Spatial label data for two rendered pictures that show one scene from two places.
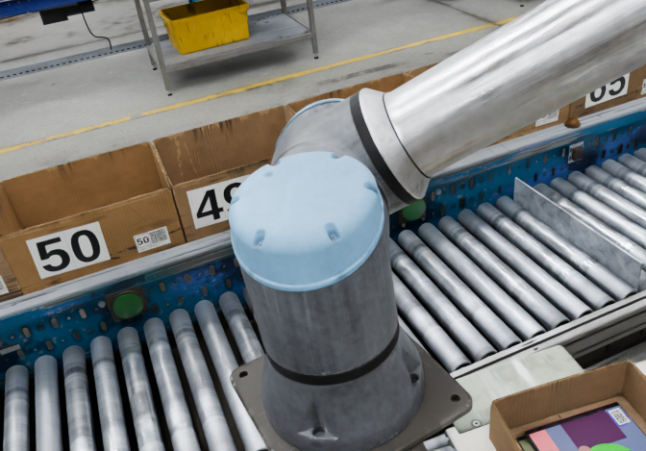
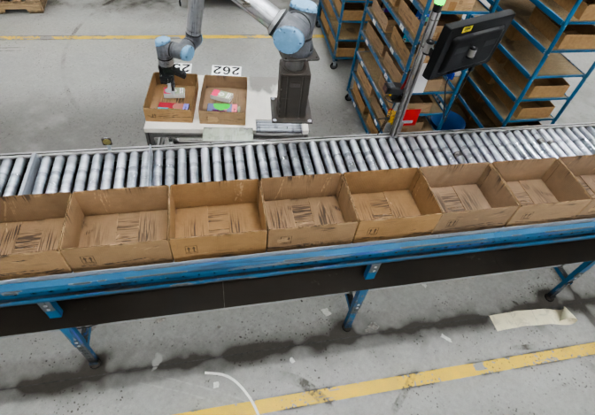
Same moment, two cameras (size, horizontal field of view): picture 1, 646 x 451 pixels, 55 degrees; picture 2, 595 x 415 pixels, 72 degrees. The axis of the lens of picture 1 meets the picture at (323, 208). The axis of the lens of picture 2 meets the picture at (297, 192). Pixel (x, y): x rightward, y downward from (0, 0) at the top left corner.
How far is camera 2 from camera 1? 2.76 m
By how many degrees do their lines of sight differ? 99
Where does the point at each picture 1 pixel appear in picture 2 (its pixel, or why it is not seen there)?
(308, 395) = not seen: hidden behind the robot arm
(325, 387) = not seen: hidden behind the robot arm
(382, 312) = not seen: hidden behind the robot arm
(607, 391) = (205, 119)
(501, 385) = (231, 134)
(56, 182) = (413, 221)
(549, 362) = (211, 136)
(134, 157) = (369, 224)
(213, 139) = (320, 231)
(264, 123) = (283, 234)
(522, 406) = (235, 117)
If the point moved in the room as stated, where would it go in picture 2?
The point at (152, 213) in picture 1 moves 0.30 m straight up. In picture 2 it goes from (351, 179) to (365, 132)
